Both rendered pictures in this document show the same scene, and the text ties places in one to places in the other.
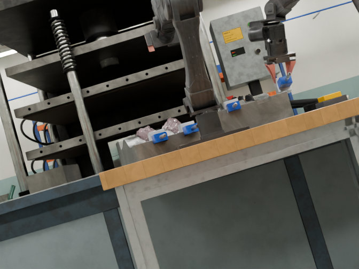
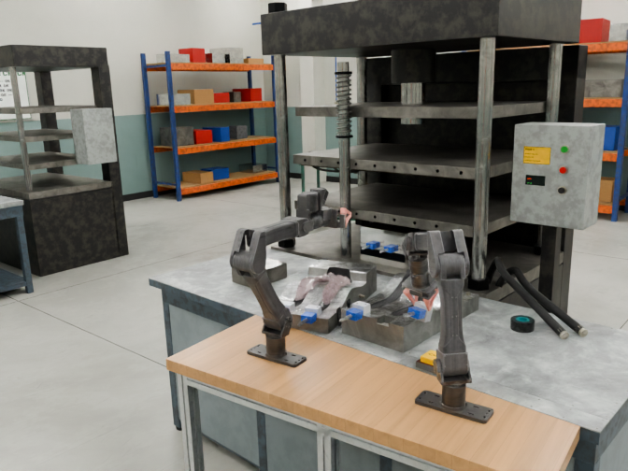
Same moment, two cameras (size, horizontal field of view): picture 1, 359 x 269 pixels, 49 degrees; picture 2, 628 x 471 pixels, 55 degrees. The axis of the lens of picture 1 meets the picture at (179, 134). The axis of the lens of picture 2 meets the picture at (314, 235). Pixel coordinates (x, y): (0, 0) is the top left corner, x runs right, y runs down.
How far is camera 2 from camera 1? 163 cm
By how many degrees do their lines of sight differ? 44
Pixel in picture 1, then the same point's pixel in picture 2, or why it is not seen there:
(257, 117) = (373, 334)
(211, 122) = (269, 347)
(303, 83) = not seen: outside the picture
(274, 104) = (390, 332)
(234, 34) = (538, 155)
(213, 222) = not seen: hidden behind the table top
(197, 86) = (266, 315)
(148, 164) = (189, 370)
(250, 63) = (546, 202)
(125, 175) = (178, 368)
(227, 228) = not seen: hidden behind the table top
